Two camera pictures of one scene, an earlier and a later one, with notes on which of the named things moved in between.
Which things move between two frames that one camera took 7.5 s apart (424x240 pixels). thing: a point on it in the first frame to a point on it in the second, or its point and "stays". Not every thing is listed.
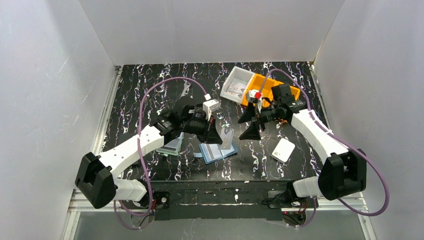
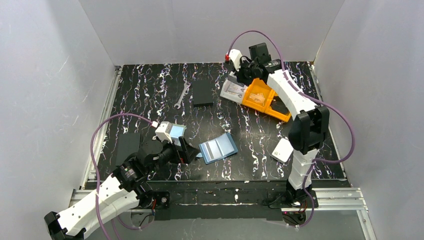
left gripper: (206, 126) to (182, 150)
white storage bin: (236, 83) stays
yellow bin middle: (264, 85) stays
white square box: (283, 150) stays
